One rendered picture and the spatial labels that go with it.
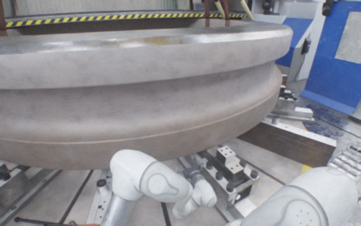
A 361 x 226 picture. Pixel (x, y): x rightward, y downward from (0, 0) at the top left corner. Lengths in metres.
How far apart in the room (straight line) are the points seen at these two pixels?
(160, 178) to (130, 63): 0.71
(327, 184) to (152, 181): 0.48
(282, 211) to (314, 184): 0.14
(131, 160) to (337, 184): 0.63
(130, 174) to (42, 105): 1.03
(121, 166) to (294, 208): 0.57
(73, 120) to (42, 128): 0.26
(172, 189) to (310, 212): 0.40
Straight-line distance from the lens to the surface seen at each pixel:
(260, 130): 2.56
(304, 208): 0.44
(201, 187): 1.21
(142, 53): 1.12
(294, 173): 2.49
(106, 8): 4.24
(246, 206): 1.81
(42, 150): 1.64
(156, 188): 0.64
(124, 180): 0.74
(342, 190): 0.57
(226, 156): 1.61
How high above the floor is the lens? 1.90
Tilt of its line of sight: 29 degrees down
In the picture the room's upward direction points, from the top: straight up
